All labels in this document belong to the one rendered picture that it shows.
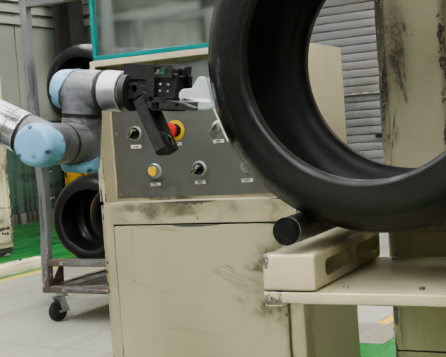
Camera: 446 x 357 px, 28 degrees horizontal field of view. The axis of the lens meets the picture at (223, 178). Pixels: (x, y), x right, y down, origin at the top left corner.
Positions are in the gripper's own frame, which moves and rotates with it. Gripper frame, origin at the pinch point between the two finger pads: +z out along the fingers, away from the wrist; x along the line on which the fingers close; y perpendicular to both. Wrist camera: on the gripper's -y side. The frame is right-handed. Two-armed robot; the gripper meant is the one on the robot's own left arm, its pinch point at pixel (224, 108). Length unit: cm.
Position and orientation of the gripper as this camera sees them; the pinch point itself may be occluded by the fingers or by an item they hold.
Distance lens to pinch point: 154.9
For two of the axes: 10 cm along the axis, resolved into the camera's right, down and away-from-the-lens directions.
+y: 0.4, -9.9, -1.1
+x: 4.4, -0.8, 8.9
